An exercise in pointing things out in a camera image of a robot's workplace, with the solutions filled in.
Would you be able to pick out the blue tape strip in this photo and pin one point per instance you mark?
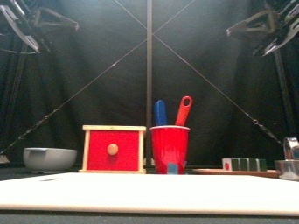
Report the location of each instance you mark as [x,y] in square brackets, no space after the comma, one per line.
[173,168]

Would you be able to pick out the red plastic cup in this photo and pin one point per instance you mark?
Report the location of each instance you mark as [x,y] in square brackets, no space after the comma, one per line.
[170,145]

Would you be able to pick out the vertical metal frame pole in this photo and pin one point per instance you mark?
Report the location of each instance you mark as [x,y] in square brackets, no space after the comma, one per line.
[149,73]

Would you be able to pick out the grey bowl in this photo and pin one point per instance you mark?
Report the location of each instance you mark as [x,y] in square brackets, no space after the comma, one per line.
[49,159]

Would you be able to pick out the white cutting board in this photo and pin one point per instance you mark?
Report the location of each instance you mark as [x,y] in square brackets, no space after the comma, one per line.
[147,192]

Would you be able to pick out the blue toy knife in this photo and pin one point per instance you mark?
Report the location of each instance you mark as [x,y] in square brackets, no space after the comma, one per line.
[161,113]

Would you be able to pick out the red wooden drawer box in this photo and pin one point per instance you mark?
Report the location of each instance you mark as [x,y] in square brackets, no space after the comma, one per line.
[99,151]

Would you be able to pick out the shiny metal pot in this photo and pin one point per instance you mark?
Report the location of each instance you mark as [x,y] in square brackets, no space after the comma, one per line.
[288,169]

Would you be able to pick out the green toy sushi roll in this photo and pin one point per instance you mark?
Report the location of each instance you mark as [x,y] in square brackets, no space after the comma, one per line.
[245,164]

